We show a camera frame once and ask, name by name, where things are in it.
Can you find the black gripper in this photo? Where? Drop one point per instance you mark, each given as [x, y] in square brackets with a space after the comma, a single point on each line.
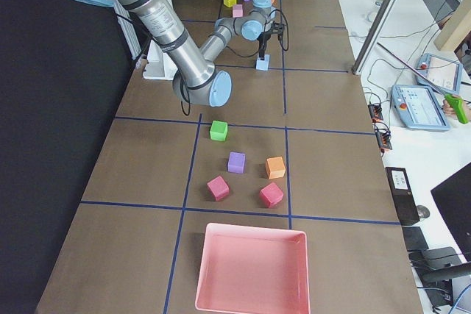
[263, 40]

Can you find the light blue foam block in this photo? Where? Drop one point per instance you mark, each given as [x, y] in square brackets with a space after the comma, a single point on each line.
[262, 63]

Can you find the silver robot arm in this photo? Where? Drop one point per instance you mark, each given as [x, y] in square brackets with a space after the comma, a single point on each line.
[197, 81]

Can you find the pink foam block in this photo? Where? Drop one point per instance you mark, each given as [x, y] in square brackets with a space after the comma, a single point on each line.
[237, 11]

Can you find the green foam block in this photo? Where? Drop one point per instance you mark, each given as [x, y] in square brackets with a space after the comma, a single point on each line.
[218, 130]

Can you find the purple foam block near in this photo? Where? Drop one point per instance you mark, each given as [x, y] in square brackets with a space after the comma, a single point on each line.
[236, 162]

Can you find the orange foam block near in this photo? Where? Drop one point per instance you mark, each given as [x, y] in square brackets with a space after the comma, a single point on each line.
[275, 167]

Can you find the red foam block left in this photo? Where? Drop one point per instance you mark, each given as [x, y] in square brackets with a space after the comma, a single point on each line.
[218, 188]

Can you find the red foam block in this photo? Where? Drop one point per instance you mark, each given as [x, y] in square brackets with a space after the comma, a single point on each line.
[218, 188]
[271, 195]

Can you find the red foam block right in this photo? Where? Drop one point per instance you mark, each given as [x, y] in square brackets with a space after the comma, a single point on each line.
[271, 195]

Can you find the near teach pendant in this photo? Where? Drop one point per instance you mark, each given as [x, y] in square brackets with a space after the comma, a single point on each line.
[418, 108]

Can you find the teach pendant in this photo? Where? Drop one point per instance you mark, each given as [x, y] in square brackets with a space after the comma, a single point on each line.
[418, 108]
[443, 72]

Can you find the far teach pendant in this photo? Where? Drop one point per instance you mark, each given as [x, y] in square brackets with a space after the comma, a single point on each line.
[443, 72]

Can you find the black box on desk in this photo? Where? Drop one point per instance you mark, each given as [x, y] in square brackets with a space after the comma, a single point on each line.
[402, 196]

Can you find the pink plastic tray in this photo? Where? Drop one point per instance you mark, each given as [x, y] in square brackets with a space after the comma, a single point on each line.
[247, 269]

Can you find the aluminium frame post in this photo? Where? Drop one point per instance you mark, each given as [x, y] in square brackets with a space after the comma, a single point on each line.
[373, 36]

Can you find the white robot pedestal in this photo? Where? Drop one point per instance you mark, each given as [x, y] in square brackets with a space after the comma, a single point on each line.
[159, 64]

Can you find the green handled reach grabber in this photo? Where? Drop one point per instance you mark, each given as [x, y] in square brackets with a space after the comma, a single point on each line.
[455, 102]

